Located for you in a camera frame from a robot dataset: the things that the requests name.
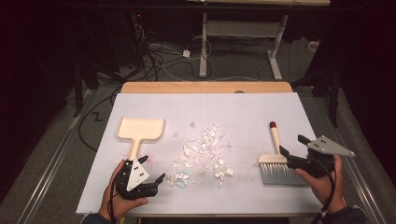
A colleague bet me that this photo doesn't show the person's left hand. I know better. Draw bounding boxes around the person's left hand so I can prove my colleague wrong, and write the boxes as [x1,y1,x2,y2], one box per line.
[98,160,149,220]

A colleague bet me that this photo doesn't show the cream plastic dustpan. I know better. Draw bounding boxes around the cream plastic dustpan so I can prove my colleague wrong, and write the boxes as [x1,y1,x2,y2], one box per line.
[115,117,166,161]

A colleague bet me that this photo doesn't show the bundle of floor cables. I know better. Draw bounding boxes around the bundle of floor cables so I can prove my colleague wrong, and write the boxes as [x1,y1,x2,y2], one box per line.
[132,21,216,82]

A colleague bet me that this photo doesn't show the wooden table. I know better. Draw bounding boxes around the wooden table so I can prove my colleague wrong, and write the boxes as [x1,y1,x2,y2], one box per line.
[82,81,341,218]

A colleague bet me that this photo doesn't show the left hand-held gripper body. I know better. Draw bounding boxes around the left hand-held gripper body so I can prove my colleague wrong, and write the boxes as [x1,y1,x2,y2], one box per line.
[115,158,159,201]

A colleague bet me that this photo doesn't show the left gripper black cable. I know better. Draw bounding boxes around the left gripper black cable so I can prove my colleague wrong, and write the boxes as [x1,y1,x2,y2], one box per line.
[106,169,126,224]

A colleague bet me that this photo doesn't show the person's right hand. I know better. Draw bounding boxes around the person's right hand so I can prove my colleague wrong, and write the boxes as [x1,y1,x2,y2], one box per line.
[293,154,347,215]

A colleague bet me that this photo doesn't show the cream hand brush red cap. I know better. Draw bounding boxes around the cream hand brush red cap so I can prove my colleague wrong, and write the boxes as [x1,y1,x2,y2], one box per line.
[258,120,309,187]

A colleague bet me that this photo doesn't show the black floor cable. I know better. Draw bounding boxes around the black floor cable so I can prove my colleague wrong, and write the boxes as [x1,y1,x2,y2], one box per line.
[78,87,123,153]

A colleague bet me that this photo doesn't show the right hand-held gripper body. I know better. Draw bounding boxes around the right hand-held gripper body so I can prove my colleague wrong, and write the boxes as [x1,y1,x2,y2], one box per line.
[287,134,356,179]

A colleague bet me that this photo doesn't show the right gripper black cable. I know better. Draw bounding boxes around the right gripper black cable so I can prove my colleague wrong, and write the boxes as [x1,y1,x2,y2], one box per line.
[311,155,338,224]

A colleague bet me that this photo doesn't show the pile of white scraps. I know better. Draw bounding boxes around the pile of white scraps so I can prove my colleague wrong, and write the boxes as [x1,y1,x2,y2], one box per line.
[166,124,235,189]

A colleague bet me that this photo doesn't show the white board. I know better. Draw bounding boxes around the white board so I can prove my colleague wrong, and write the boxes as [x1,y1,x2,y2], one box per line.
[76,92,350,217]

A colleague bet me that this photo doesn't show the metal floor rail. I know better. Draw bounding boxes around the metal floor rail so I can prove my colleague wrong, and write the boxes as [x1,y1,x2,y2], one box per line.
[314,92,389,224]
[15,88,98,224]

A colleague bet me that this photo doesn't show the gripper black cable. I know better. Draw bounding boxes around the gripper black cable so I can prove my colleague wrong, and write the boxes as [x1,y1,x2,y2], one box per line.
[311,155,338,224]
[106,169,126,224]

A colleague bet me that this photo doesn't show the white desk frame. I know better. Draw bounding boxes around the white desk frame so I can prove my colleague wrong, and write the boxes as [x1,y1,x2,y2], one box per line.
[186,0,332,81]

